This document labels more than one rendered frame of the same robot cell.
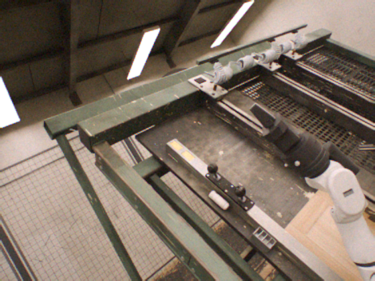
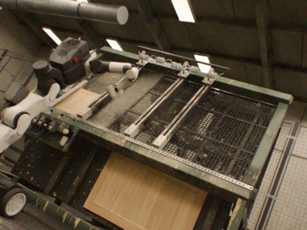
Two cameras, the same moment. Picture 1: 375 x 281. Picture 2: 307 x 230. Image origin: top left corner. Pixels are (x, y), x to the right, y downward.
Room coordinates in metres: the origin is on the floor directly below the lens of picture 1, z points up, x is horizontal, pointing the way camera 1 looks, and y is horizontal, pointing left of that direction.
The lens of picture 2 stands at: (0.10, -3.17, 0.44)
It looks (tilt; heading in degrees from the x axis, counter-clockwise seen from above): 16 degrees up; 60
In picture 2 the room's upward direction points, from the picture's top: 27 degrees clockwise
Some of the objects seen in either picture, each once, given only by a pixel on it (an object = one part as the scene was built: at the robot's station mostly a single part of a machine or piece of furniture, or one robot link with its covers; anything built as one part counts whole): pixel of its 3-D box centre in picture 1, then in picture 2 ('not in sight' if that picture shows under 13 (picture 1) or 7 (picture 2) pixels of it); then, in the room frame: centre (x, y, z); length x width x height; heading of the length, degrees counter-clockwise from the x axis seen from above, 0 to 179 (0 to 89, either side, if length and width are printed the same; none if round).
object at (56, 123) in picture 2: not in sight; (46, 127); (0.76, -0.48, 0.69); 0.50 x 0.14 x 0.24; 125
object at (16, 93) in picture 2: not in sight; (16, 94); (0.45, -0.16, 0.84); 0.12 x 0.12 x 0.18; 35
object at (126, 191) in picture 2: not in sight; (143, 198); (1.57, -1.07, 0.53); 0.90 x 0.02 x 0.55; 125
